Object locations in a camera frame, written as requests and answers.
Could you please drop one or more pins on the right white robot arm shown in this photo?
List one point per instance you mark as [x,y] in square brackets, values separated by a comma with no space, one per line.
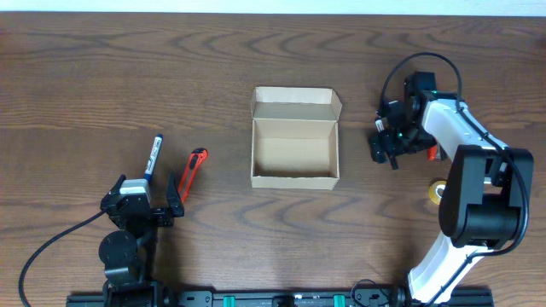
[484,206]

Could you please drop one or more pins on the black whiteboard marker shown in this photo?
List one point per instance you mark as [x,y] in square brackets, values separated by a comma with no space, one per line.
[384,144]

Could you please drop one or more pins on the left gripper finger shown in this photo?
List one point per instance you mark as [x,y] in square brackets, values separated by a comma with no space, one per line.
[116,187]
[173,198]

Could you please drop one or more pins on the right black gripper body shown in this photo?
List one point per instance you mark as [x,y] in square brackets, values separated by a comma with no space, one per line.
[387,150]

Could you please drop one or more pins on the orange utility knife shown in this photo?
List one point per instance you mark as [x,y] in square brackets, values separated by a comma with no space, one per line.
[196,159]

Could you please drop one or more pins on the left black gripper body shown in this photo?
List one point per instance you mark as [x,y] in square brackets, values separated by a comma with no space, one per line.
[150,213]

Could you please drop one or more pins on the open cardboard box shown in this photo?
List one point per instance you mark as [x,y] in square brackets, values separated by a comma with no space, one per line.
[295,141]

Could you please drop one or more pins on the yellow tape roll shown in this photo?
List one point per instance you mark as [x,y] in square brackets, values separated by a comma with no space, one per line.
[436,190]

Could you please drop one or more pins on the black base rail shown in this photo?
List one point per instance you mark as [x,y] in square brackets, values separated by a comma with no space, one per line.
[467,297]

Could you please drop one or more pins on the blue whiteboard marker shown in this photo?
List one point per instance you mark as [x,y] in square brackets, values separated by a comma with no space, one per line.
[152,158]

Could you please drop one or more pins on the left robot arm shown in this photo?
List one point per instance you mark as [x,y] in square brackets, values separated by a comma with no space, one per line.
[128,253]

